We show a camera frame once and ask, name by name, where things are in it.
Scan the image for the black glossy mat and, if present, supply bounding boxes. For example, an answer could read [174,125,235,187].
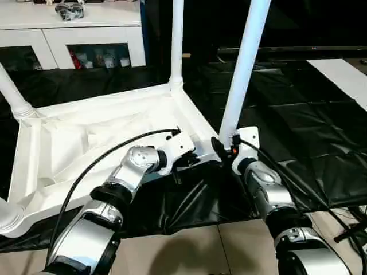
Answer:
[0,58,367,253]

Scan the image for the long black bar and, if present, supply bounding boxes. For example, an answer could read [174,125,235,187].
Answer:
[217,45,367,56]

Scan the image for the white flat board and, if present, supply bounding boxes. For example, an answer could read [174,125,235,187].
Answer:
[306,58,367,111]

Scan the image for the black floor stand leg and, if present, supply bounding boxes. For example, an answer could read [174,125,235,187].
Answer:
[334,226,367,242]

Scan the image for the white cabinet with glass doors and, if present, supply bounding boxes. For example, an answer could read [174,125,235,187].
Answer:
[0,0,147,70]

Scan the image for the dark object on cabinet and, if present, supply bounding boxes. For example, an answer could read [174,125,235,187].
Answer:
[54,2,86,21]

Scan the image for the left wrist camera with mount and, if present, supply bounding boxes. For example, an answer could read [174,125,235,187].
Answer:
[159,132,196,175]

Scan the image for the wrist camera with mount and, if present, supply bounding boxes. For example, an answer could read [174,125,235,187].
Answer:
[159,132,196,175]
[231,125,260,174]

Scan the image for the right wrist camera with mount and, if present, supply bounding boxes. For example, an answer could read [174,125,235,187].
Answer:
[231,125,260,174]

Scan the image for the tangled black floor cables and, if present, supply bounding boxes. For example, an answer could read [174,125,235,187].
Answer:
[332,205,367,247]

